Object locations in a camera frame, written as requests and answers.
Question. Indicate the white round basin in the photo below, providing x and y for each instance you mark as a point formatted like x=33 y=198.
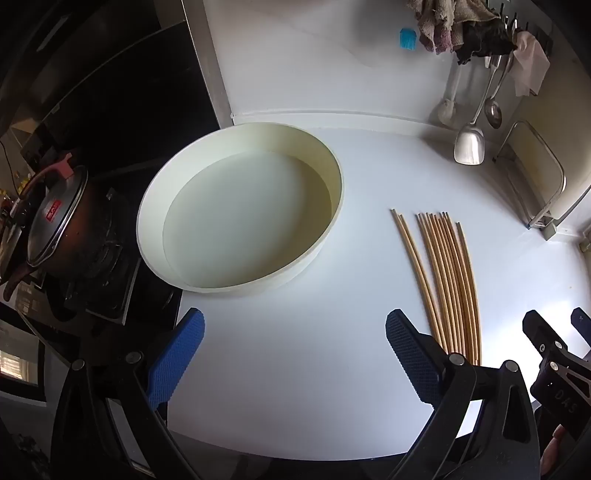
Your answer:
x=240 y=217

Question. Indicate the person's right hand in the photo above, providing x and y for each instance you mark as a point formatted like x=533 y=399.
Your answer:
x=554 y=450

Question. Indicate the white hanging cloth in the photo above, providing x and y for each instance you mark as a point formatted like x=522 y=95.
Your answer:
x=531 y=64

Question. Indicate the row of wooden chopsticks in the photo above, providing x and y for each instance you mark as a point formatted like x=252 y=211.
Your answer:
x=443 y=277

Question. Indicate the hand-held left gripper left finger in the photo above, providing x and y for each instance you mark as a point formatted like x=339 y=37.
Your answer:
x=178 y=355

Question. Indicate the dark hanging cloth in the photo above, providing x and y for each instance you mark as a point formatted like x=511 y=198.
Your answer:
x=485 y=39

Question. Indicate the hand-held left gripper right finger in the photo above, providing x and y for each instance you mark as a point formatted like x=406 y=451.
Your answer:
x=413 y=355

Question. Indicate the steel spatula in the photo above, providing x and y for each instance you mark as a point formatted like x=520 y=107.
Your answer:
x=468 y=143

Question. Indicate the steel tube rack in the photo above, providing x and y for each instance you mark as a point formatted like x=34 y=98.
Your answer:
x=535 y=221

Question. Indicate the black hook rail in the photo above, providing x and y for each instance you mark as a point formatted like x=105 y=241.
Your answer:
x=542 y=39

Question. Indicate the white dish brush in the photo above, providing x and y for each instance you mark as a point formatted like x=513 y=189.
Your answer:
x=448 y=110

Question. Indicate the steel ladle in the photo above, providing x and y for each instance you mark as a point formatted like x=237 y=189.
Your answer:
x=493 y=113

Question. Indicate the brown hanging rag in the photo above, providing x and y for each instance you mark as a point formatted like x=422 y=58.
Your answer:
x=438 y=27

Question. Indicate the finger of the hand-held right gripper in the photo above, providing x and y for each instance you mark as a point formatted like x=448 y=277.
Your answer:
x=538 y=330
x=582 y=323

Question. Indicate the brown cooking pot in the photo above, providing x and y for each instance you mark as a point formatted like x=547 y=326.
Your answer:
x=87 y=217

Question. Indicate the glass pot lid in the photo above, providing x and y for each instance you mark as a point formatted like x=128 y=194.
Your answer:
x=51 y=221

